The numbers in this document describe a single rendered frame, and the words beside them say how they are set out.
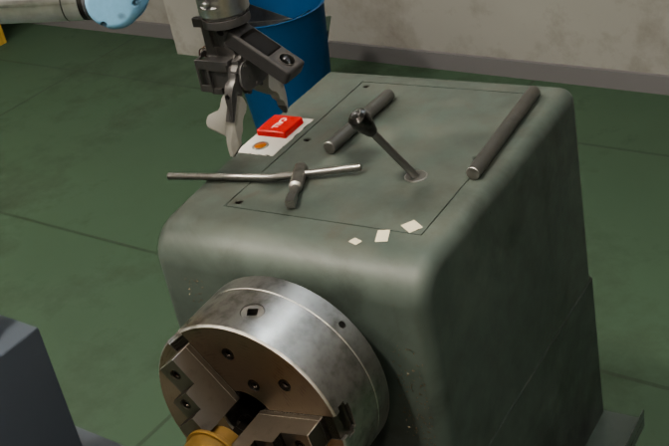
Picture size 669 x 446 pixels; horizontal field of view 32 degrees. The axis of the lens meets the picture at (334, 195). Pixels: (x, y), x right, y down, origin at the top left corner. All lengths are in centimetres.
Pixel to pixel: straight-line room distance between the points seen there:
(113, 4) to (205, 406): 55
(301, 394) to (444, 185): 40
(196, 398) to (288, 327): 16
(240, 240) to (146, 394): 191
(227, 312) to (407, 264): 25
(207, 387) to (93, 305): 251
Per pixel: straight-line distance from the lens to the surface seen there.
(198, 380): 161
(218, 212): 179
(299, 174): 180
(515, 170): 179
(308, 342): 155
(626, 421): 237
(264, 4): 500
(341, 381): 156
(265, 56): 168
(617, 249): 384
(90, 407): 363
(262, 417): 160
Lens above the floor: 211
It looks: 29 degrees down
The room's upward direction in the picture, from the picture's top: 12 degrees counter-clockwise
